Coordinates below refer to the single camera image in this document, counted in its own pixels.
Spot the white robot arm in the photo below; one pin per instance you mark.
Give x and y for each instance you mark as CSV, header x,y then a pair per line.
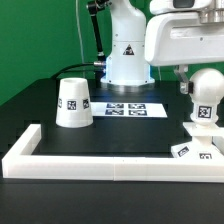
x,y
126,67

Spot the white lamp shade cone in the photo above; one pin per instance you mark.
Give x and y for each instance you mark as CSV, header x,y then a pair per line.
x,y
74,107

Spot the paper sheet with markers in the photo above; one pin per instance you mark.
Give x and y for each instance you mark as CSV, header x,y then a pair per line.
x,y
112,109

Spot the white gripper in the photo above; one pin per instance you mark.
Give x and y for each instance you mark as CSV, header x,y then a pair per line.
x,y
180,39

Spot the white U-shaped fence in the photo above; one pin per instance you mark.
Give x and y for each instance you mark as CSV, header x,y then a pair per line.
x,y
21,162

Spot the white lamp base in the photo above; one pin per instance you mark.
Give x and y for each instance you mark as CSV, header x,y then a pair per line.
x,y
207,143

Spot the white lamp bulb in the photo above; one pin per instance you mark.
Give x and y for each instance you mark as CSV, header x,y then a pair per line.
x,y
208,90

